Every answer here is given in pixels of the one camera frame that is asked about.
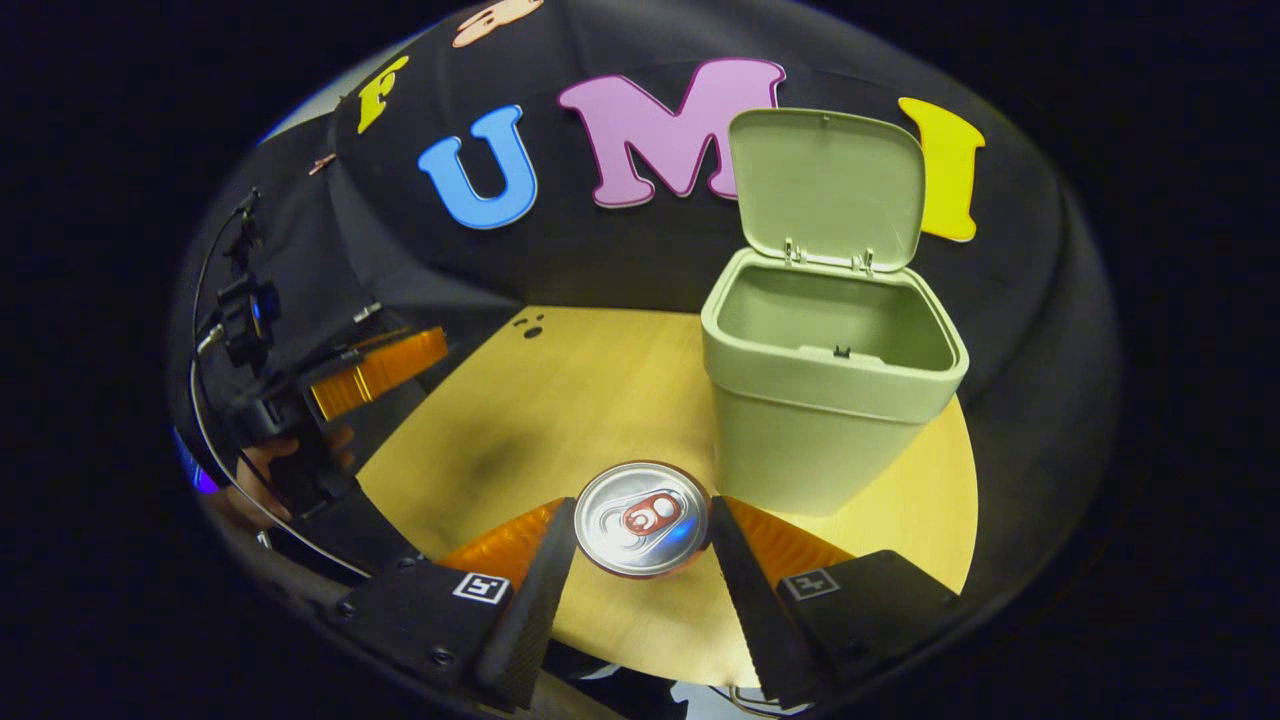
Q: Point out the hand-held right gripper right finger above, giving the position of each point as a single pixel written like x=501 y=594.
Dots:
x=750 y=610

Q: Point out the pale green garbage bin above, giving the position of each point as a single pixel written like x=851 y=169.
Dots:
x=800 y=440

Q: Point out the red pop can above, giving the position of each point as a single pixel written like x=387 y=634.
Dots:
x=640 y=520

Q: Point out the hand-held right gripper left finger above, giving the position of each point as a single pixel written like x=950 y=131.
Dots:
x=530 y=610

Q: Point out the black backdrop cloth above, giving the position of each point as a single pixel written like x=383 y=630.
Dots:
x=600 y=250

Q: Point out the copper cloth clip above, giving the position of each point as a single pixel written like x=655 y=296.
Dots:
x=322 y=163

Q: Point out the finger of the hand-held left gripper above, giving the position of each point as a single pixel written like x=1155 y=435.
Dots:
x=385 y=370

